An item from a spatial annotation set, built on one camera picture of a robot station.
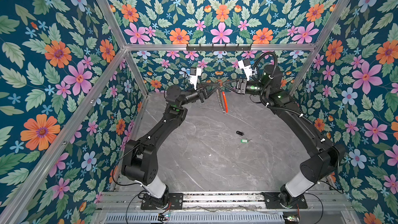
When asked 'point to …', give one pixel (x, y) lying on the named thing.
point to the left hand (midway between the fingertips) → (220, 84)
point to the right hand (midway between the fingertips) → (225, 83)
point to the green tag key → (245, 141)
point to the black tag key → (239, 132)
